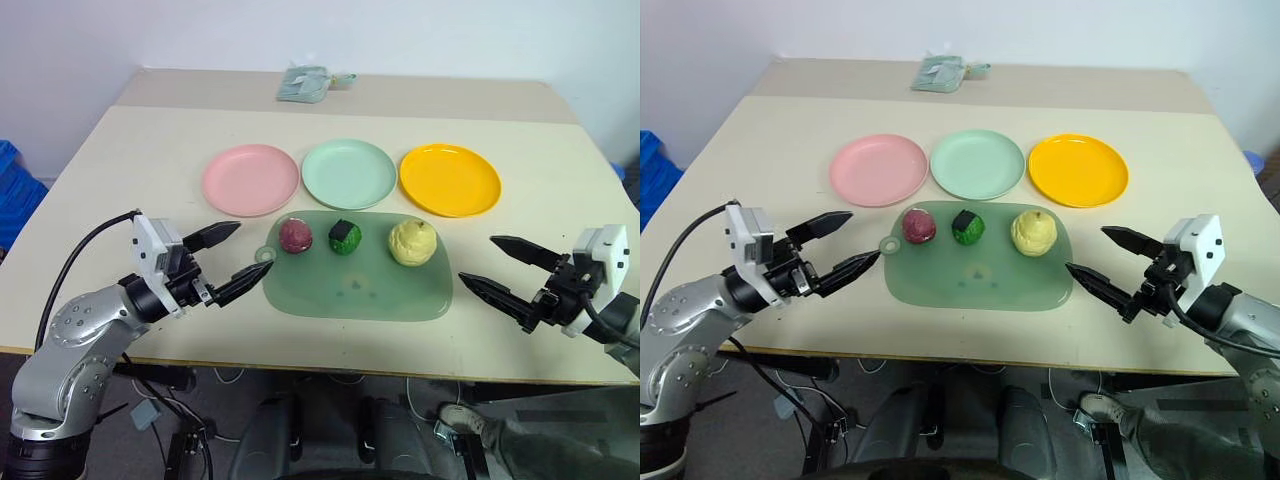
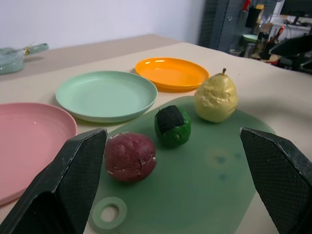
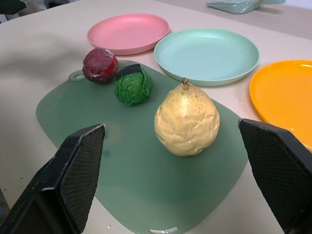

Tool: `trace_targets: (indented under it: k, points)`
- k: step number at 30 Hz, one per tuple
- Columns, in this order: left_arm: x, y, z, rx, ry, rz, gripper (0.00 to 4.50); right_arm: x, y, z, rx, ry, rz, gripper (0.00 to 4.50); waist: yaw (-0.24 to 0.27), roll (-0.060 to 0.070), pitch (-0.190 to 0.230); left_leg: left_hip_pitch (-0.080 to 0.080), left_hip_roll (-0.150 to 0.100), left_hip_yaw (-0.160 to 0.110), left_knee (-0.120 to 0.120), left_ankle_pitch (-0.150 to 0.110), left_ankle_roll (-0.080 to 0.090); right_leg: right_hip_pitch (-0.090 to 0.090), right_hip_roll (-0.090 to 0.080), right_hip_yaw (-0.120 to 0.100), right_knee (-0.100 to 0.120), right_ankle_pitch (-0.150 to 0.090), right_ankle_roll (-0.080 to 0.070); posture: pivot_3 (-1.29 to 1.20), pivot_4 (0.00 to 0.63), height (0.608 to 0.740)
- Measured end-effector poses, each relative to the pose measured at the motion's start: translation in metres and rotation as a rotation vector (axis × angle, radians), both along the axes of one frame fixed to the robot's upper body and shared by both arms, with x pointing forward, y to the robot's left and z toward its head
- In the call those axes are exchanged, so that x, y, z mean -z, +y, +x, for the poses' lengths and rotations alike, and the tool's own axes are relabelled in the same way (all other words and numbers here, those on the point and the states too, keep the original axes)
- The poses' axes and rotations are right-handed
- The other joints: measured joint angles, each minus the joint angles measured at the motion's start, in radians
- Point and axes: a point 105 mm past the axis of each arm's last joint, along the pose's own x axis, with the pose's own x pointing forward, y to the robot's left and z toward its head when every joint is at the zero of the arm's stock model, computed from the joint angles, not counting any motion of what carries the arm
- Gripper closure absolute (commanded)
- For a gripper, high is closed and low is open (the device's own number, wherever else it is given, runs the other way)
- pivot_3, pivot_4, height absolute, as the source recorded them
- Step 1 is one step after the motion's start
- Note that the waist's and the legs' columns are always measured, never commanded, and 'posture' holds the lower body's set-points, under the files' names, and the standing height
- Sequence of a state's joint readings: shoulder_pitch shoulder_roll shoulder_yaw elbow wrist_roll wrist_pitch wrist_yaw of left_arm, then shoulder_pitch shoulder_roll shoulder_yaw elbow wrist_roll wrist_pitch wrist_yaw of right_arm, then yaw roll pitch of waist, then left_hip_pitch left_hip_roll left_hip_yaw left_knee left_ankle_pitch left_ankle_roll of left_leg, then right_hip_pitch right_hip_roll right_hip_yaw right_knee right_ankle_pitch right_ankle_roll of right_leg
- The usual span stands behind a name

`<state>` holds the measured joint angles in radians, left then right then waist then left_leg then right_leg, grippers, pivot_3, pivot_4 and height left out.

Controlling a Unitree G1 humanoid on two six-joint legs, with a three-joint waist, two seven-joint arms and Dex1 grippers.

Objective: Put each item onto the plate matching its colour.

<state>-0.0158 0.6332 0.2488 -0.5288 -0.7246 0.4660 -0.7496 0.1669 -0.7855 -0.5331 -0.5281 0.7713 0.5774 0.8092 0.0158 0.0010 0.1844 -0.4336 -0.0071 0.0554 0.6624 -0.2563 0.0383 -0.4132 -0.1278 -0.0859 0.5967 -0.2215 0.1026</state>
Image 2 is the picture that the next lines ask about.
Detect yellow pear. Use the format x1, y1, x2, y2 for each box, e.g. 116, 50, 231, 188
194, 68, 238, 123

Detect green fruit with black patch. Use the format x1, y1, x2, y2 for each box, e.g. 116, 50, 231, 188
154, 105, 192, 148

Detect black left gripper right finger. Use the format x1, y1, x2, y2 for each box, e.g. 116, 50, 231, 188
239, 127, 312, 234

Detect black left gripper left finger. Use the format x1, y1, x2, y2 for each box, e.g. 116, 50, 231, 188
0, 127, 108, 234

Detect red handled tool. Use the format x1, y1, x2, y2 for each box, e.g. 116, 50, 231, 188
272, 26, 285, 41

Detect mint green plate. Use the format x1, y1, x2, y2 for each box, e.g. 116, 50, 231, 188
55, 70, 158, 123

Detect orange plate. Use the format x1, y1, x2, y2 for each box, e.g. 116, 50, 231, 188
135, 57, 210, 93

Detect green cutting board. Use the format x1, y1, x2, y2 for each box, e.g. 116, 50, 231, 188
89, 96, 277, 234

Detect dark red round fruit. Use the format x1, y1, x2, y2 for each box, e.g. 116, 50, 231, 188
104, 132, 157, 183

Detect pale green handled dish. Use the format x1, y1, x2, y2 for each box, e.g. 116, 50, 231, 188
0, 43, 49, 75

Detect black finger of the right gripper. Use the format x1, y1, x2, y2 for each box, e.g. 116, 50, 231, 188
270, 35, 312, 56
300, 57, 312, 72

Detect pink plate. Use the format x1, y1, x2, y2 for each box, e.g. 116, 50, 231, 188
0, 102, 78, 207

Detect dark grey pegboard cabinet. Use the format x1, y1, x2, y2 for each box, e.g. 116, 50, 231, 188
198, 0, 246, 53

